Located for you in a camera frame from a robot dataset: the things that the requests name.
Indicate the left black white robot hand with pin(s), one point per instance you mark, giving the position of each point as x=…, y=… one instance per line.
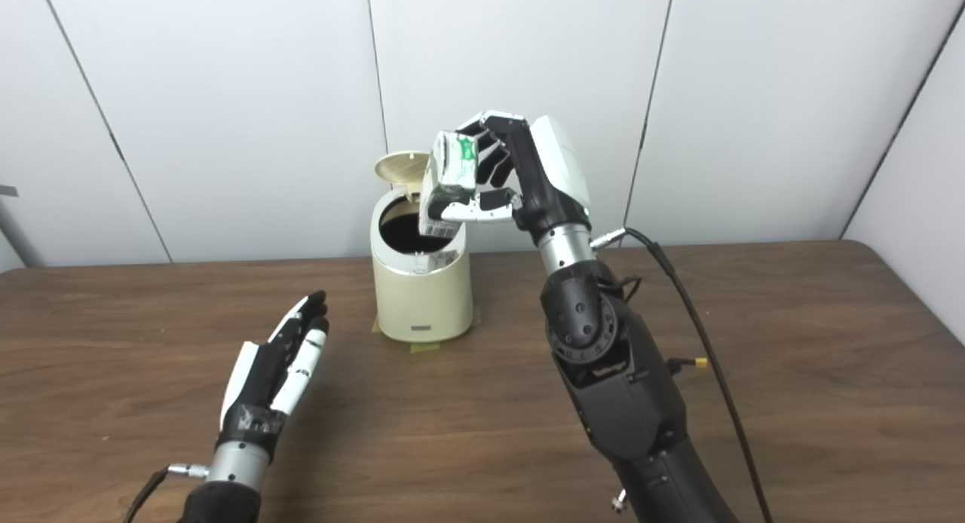
x=260, y=387

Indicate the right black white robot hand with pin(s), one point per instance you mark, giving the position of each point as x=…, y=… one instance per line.
x=546, y=176

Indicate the white green milk carton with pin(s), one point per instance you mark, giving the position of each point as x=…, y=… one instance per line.
x=451, y=172

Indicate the cream round bin lid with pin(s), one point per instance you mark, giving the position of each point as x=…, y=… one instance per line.
x=399, y=169

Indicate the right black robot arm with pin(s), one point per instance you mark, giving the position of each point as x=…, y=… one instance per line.
x=618, y=387

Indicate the cream-colored round bin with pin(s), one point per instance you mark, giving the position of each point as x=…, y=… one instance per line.
x=422, y=301

